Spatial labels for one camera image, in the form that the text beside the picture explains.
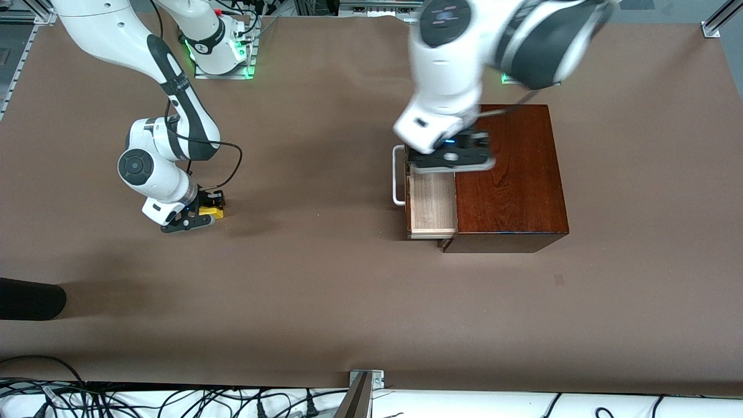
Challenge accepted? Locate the light wooden drawer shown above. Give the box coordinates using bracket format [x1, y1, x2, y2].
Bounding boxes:
[405, 148, 458, 240]

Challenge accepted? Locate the white drawer handle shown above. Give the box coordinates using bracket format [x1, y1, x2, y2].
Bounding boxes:
[392, 145, 407, 206]

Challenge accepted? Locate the dark red wooden cabinet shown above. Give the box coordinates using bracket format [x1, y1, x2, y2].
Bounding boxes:
[442, 104, 569, 254]

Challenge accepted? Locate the black rounded object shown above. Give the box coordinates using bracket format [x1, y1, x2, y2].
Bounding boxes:
[0, 278, 67, 321]

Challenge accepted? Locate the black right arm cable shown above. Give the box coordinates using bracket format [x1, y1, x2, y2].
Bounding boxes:
[165, 99, 243, 192]

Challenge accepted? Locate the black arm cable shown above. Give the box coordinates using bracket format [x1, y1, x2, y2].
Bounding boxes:
[479, 92, 538, 117]
[165, 99, 243, 192]

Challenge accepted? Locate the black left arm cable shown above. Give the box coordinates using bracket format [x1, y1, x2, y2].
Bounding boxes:
[479, 92, 538, 117]

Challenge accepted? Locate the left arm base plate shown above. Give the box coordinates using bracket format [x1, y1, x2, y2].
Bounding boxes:
[500, 73, 562, 88]

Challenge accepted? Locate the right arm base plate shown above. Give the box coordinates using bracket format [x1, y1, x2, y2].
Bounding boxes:
[193, 16, 260, 81]

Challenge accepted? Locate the metal bracket with dark post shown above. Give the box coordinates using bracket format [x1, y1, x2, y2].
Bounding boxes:
[334, 369, 385, 418]

